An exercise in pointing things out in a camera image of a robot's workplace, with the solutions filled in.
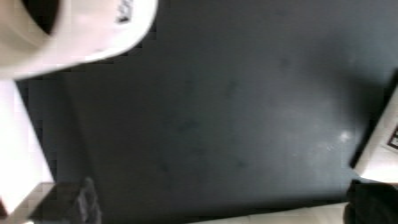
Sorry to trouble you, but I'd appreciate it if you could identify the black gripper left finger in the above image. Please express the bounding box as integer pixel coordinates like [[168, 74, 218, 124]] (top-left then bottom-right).
[[0, 177, 99, 224]]

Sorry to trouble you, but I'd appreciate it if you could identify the white lamp shade cone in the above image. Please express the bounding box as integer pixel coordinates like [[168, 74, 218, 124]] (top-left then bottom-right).
[[0, 0, 158, 80]]

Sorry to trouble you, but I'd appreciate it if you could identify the white U-shaped border fence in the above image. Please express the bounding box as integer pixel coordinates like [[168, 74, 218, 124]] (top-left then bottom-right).
[[0, 77, 391, 224]]

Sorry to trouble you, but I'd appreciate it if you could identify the white marker sheet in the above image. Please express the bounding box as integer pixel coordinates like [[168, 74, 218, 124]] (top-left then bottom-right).
[[351, 68, 398, 184]]

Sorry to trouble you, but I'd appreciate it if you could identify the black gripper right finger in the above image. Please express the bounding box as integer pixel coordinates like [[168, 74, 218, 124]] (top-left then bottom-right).
[[343, 181, 398, 224]]

